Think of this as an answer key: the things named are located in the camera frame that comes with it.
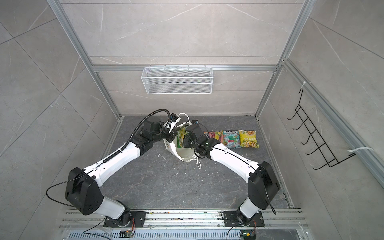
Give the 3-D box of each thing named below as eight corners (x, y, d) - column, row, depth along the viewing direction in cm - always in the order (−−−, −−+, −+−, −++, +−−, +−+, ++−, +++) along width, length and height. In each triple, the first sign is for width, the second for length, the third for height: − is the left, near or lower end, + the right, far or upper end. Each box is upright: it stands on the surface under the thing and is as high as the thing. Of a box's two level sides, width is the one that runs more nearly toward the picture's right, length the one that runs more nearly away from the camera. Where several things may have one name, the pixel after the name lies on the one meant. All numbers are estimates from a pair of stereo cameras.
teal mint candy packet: (223, 148, 103) (224, 145, 100) (221, 133, 112) (222, 129, 109) (240, 148, 103) (242, 145, 100) (237, 133, 112) (238, 129, 109)
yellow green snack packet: (240, 148, 103) (242, 144, 100) (237, 133, 112) (238, 129, 108) (258, 148, 103) (260, 144, 100) (253, 133, 112) (255, 129, 108)
